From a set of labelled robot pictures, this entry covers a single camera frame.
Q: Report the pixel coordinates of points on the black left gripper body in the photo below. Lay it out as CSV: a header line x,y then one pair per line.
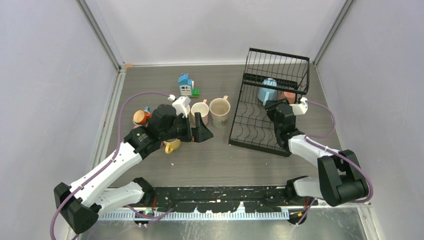
x,y
181,129

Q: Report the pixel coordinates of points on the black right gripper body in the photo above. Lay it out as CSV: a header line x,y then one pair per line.
x,y
271,113

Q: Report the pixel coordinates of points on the salmon pink mug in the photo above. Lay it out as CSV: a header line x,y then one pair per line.
x,y
290,96

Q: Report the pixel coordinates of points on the blue floral mug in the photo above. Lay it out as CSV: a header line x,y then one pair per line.
x,y
147,109

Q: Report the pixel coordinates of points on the pink faceted mug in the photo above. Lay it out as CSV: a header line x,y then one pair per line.
x,y
203,109

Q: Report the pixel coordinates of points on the tall cream dragon mug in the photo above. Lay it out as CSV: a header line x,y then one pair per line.
x,y
219,110

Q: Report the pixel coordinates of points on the black wire dish rack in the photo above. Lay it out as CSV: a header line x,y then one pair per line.
x,y
251,128

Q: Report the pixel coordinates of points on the pale yellow faceted mug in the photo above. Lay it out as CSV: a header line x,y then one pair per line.
x,y
187,111

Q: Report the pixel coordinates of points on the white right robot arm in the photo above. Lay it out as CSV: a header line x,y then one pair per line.
x,y
340,177

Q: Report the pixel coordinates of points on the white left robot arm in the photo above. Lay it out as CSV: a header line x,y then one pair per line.
x,y
83,201

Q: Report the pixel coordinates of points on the light blue mug in rack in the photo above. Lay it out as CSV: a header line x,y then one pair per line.
x,y
267,94

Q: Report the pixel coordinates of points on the toy brick house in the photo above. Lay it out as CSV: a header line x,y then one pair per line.
x,y
186,86

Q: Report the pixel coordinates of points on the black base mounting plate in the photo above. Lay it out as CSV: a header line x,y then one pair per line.
x,y
221,199

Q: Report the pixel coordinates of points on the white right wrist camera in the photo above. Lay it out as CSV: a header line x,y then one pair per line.
x,y
301,107

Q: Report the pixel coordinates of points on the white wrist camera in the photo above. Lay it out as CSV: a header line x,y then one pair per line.
x,y
301,107
179,103

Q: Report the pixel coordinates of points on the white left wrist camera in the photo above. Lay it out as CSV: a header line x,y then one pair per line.
x,y
179,103

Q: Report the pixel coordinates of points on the aluminium slotted rail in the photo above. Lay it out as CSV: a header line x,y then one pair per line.
x,y
238,215

